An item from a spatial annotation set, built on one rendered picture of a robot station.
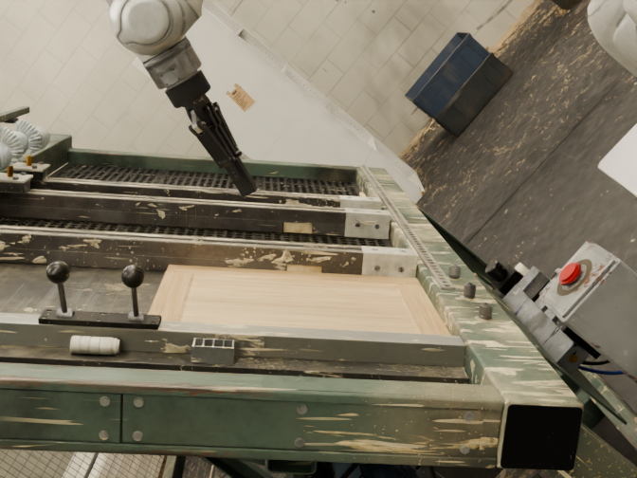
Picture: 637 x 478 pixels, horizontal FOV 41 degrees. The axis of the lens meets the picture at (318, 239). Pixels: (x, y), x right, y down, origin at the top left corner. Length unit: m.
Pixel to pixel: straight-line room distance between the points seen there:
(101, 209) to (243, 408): 1.25
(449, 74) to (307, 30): 1.46
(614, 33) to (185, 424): 1.01
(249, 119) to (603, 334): 4.61
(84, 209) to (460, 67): 4.09
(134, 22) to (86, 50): 6.01
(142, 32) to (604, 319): 0.78
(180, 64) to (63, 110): 5.95
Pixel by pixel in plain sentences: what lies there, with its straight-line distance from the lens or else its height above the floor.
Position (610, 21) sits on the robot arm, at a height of 1.04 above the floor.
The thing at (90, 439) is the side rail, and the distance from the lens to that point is 1.29.
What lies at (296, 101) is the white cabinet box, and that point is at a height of 1.07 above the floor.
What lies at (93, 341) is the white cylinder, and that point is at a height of 1.41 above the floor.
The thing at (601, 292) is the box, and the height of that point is 0.91.
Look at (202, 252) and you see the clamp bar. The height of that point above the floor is 1.31.
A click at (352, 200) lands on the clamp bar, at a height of 1.00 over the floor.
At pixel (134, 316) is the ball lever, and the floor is 1.38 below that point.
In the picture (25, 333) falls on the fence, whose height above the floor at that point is 1.51.
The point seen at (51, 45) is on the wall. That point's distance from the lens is 7.38.
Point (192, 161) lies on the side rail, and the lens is 3.30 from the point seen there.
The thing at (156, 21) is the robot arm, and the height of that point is 1.63.
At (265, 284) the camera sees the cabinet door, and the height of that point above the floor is 1.17.
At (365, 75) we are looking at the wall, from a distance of 7.08.
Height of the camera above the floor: 1.50
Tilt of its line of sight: 11 degrees down
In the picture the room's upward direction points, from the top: 52 degrees counter-clockwise
